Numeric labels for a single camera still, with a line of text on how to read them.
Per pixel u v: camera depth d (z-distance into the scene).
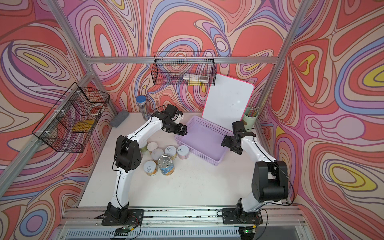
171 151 0.92
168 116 0.78
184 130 0.89
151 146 0.90
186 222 0.73
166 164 0.81
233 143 0.68
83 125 0.72
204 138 1.03
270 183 0.44
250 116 1.00
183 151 0.91
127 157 0.57
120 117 1.15
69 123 0.71
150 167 0.85
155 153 0.88
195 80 0.91
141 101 1.02
